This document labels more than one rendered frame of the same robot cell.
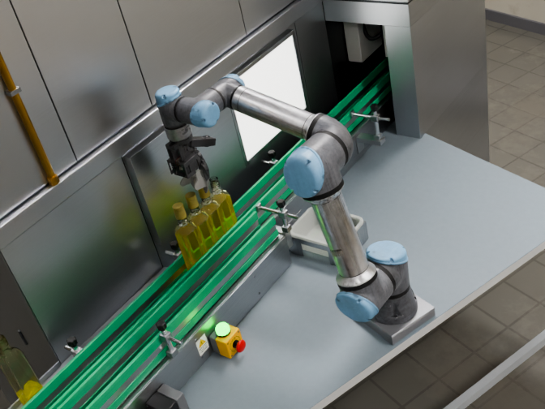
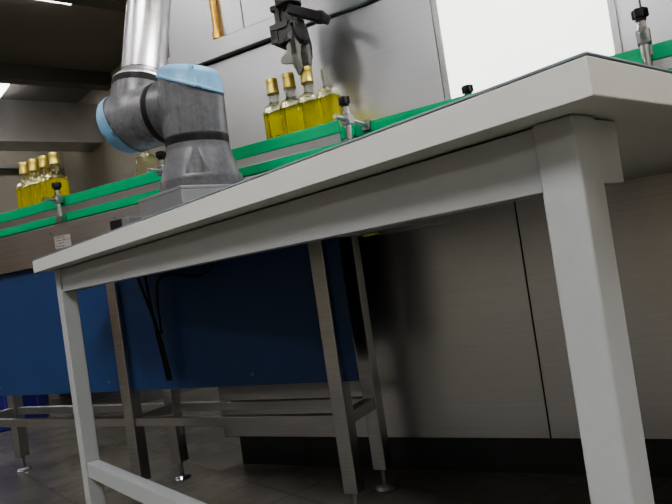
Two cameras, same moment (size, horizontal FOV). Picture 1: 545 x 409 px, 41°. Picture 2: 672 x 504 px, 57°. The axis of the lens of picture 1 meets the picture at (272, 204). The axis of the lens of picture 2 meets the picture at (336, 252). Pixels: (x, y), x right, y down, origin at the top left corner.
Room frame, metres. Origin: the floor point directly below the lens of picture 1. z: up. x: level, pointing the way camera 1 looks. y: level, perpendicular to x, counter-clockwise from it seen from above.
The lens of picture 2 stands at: (1.54, -1.45, 0.61)
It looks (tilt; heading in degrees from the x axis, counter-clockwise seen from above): 1 degrees up; 76
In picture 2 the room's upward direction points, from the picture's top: 8 degrees counter-clockwise
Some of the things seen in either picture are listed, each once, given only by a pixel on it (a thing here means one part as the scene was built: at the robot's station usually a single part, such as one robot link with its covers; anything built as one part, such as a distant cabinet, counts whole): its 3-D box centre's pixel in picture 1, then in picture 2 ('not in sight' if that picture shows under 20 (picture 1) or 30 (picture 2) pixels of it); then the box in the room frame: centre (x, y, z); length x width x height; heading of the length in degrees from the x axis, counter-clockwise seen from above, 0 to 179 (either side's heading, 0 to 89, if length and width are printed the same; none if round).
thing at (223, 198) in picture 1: (225, 217); (333, 126); (1.98, 0.16, 0.99); 0.06 x 0.06 x 0.21; 46
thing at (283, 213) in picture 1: (277, 213); (352, 124); (1.98, -0.01, 0.95); 0.17 x 0.03 x 0.12; 47
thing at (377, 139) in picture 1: (371, 129); (649, 70); (2.45, -0.45, 0.90); 0.17 x 0.05 x 0.23; 47
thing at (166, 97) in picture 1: (172, 106); not in sight; (1.92, 0.21, 1.45); 0.09 x 0.08 x 0.11; 46
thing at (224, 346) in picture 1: (227, 341); not in sight; (1.62, 0.23, 0.79); 0.07 x 0.07 x 0.07; 47
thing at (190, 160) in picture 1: (184, 154); (288, 24); (1.92, 0.22, 1.29); 0.09 x 0.08 x 0.12; 136
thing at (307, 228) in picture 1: (327, 234); not in sight; (2.00, -0.16, 0.80); 0.22 x 0.17 x 0.09; 47
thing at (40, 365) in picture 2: not in sight; (141, 317); (1.39, 0.64, 0.54); 1.59 x 0.18 x 0.43; 137
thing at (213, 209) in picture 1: (214, 227); (314, 131); (1.94, 0.20, 0.99); 0.06 x 0.06 x 0.21; 46
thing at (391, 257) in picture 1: (386, 266); (189, 103); (1.59, -0.28, 0.95); 0.13 x 0.12 x 0.14; 136
